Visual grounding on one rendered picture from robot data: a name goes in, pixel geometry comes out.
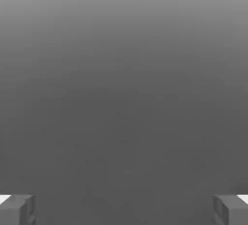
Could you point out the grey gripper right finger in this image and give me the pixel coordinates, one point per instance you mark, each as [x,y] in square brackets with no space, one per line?
[234,212]

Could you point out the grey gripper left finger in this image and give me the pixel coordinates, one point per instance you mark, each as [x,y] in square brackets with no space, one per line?
[13,211]

